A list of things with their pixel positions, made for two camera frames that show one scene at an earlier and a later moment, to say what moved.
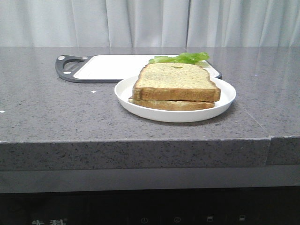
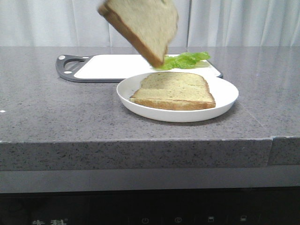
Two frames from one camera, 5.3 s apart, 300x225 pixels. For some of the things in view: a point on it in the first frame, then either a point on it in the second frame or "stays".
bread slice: (175, 82) -> (150, 26)
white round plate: (123, 91) stays
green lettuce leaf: (189, 57) stays
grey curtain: (150, 23) stays
